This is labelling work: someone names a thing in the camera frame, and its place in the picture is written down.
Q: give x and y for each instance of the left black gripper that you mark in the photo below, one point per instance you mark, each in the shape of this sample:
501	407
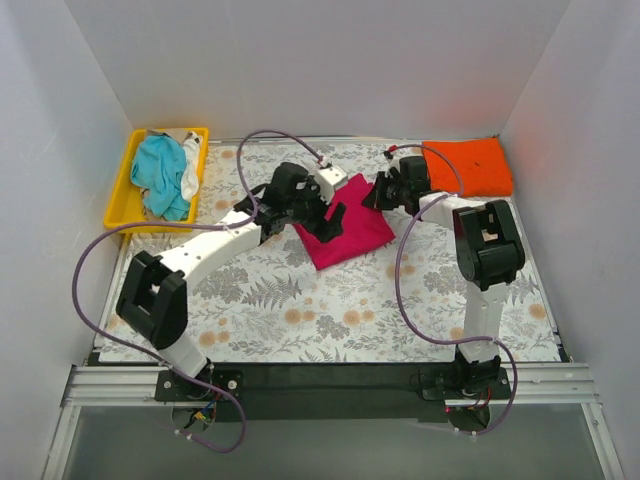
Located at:
314	214

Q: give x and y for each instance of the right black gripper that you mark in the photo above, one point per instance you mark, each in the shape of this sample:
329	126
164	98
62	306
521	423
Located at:
388	186

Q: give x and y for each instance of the magenta t shirt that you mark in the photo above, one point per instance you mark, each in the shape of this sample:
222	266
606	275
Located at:
364	230

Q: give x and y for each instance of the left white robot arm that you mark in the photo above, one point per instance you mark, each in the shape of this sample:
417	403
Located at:
153	299

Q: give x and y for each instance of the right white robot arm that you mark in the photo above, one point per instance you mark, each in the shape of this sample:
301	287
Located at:
489	254

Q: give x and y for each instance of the folded orange t shirt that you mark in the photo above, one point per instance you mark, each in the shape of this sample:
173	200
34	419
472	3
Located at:
480	163

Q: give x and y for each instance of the white t shirt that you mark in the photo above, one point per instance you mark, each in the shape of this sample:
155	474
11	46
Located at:
190	181

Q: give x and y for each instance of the beige t shirt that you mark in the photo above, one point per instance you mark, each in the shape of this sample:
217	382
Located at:
180	135

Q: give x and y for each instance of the light blue t shirt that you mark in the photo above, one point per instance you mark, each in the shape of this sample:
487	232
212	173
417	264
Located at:
158	167

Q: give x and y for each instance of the yellow plastic tray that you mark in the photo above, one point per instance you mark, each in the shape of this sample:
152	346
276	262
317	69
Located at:
125	206

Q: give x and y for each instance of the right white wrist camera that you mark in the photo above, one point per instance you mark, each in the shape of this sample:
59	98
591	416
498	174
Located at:
391	157

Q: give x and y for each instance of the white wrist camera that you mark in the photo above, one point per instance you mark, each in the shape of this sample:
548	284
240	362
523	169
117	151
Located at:
391	157
330	179

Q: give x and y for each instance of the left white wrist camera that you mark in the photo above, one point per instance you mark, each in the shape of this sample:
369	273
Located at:
330	179

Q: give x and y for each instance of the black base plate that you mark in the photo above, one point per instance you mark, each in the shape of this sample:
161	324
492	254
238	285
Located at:
346	391

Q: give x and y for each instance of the aluminium rail frame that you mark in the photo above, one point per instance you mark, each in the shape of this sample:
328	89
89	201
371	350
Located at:
532	383

